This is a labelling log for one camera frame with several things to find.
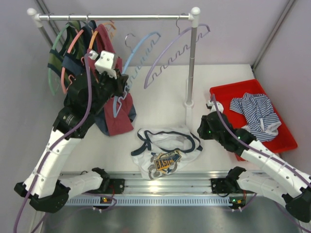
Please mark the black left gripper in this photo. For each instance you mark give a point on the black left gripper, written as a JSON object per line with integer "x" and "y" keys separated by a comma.
{"x": 122, "y": 80}

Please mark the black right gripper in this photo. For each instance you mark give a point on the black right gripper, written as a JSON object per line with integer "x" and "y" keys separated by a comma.
{"x": 201, "y": 129}

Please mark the white printed tank top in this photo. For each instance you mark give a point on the white printed tank top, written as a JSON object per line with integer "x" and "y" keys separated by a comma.
{"x": 165, "y": 151}

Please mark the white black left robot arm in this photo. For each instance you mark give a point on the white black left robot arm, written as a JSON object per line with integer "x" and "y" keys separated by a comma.
{"x": 86, "y": 96}

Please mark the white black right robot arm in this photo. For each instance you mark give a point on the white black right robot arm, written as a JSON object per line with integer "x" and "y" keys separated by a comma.
{"x": 284, "y": 184}

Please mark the maroon tank top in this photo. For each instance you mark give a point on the maroon tank top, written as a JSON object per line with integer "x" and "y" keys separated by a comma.
{"x": 122, "y": 123}

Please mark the navy blue tank top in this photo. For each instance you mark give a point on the navy blue tank top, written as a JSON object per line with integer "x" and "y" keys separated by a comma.
{"x": 109, "y": 125}

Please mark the orange hanger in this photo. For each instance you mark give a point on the orange hanger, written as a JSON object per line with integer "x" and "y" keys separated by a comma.
{"x": 100, "y": 41}

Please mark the olive green tank top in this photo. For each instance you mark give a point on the olive green tank top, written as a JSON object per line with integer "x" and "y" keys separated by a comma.
{"x": 74, "y": 27}

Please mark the green hanger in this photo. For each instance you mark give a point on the green hanger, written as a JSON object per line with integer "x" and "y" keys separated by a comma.
{"x": 56, "y": 58}

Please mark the blue white striped garment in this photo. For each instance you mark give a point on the blue white striped garment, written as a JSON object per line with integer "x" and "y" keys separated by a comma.
{"x": 261, "y": 119}

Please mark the metal clothes rack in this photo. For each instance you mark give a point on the metal clothes rack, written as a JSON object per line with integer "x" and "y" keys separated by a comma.
{"x": 192, "y": 17}

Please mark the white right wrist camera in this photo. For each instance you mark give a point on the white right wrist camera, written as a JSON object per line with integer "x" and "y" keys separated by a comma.
{"x": 213, "y": 106}

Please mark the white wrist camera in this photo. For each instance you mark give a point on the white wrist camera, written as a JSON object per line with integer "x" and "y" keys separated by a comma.
{"x": 213, "y": 106}
{"x": 106, "y": 63}

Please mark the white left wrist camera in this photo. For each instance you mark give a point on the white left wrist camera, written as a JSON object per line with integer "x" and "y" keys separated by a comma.
{"x": 106, "y": 63}

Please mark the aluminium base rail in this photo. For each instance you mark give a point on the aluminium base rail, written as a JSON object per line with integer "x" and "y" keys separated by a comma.
{"x": 179, "y": 184}

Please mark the perforated light blue cable duct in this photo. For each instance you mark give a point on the perforated light blue cable duct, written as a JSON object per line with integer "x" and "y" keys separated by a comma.
{"x": 155, "y": 201}

